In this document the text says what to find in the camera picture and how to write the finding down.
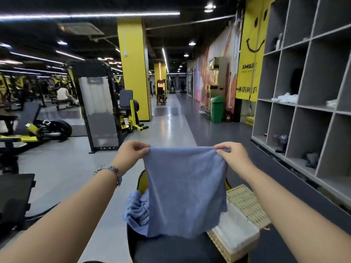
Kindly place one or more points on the black weight stack machine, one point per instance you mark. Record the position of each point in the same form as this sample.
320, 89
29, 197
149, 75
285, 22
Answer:
98, 106

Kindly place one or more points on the black padded bench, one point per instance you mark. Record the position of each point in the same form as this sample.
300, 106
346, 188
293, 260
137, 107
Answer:
15, 194

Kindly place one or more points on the person's right forearm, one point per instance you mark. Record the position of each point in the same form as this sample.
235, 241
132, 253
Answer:
290, 216

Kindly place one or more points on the black yellow bench seat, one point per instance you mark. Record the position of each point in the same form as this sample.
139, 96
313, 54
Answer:
170, 250

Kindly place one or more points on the small white cloth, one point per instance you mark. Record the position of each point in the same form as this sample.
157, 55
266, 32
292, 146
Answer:
331, 104

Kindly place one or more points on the grey cubby shelf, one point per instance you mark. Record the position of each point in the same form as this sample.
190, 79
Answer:
315, 87

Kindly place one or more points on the grey crumpled cloth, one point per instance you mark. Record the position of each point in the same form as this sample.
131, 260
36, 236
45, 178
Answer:
311, 160

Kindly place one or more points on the ceiling air conditioner unit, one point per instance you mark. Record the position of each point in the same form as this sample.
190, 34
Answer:
81, 30

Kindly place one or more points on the person's left hand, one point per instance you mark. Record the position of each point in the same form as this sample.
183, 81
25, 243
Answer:
129, 157

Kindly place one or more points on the woven wicker basket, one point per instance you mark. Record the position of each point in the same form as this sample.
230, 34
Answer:
251, 202

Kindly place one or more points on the person's left forearm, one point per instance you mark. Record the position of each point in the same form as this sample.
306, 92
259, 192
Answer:
63, 216

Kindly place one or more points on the silver wristwatch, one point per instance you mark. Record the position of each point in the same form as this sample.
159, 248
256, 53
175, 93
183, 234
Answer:
109, 170

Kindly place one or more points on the large yellow pillar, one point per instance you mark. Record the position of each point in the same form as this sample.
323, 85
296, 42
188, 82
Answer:
134, 68

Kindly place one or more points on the yellow smiley banner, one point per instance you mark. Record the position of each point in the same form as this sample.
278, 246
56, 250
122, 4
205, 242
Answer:
253, 51

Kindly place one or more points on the person's right fingers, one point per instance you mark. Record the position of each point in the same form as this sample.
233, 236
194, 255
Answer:
222, 148

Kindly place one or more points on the white bottle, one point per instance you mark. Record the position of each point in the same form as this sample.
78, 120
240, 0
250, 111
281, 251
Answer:
279, 41

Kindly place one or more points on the long ceiling light strip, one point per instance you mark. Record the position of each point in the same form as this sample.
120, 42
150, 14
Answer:
90, 15

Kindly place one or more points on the yellow plate loaded machine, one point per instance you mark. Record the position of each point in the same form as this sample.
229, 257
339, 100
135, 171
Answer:
41, 128

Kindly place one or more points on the green trash bin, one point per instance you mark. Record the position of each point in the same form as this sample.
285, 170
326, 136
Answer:
217, 109

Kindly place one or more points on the crumpled blue towel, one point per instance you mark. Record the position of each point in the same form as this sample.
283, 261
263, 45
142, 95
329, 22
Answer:
137, 213

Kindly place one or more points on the person's right hand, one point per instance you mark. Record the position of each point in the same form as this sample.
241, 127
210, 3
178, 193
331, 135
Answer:
238, 160

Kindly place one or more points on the blue towel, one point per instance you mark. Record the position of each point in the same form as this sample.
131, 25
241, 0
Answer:
137, 213
186, 188

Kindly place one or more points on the person's left fingers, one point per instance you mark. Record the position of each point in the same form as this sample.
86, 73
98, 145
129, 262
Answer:
141, 149

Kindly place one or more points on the dark bottle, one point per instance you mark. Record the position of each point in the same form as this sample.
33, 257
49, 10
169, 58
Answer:
282, 143

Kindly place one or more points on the small yellow pillar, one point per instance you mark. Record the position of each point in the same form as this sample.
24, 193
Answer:
160, 72

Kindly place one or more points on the white folded towel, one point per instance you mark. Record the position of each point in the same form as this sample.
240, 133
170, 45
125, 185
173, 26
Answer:
237, 230

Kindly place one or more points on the distant yellow gym machine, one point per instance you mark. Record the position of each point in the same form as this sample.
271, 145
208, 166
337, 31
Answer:
161, 93

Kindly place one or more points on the black yellow seated machine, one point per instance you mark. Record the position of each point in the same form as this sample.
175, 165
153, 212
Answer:
129, 109

